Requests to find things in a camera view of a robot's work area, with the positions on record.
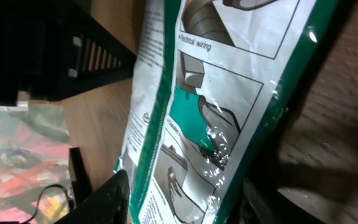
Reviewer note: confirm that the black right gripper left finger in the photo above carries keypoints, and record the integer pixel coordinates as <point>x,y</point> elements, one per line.
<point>108,205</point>

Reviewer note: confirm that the dark green packet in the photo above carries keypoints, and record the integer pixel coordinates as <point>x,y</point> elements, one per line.
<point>211,81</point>

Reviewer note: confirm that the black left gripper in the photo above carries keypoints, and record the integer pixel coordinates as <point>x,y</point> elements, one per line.
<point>54,50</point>

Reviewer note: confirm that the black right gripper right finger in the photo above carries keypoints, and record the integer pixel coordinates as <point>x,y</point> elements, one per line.
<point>260,204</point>

